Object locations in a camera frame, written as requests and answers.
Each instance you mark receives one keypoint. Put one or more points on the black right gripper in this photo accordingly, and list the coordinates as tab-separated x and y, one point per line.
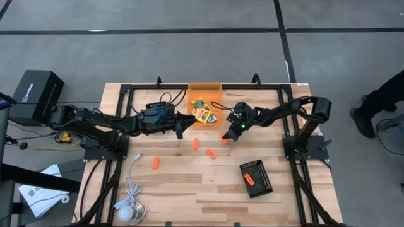
243	116

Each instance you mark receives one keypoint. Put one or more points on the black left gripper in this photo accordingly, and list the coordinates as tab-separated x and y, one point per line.
154	124

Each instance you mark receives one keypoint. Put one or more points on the orange-red rectangular eraser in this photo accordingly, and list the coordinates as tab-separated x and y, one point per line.
223	141
211	153
249	179
195	144
155	163

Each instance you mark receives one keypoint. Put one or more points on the orange translucent plastic bin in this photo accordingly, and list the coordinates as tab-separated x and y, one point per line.
205	91

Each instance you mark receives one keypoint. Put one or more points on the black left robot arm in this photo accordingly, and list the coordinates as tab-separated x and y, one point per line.
94	118

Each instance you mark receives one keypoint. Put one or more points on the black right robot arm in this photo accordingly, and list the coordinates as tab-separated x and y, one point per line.
312	108

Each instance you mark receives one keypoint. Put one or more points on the black mesh plastic basket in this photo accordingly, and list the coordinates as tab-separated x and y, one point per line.
262	176

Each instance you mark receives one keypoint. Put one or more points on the white bulb brass-base lamp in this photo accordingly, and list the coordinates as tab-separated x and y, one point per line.
125	213

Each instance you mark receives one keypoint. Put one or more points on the yellow black connector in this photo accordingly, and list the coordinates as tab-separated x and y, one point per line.
65	137

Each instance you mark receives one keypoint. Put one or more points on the white tape roll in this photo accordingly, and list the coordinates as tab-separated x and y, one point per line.
66	199

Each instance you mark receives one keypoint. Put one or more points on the person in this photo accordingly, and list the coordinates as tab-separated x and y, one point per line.
378	97

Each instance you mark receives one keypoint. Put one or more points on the black box white logo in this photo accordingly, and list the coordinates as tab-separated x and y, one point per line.
34	94

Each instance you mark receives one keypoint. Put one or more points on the black side table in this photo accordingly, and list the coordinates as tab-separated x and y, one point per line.
31	178

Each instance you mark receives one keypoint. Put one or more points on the white printed papers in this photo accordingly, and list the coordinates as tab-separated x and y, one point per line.
38	195

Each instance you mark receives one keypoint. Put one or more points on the black curved frame clamp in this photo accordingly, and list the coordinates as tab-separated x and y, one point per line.
158	81
256	79

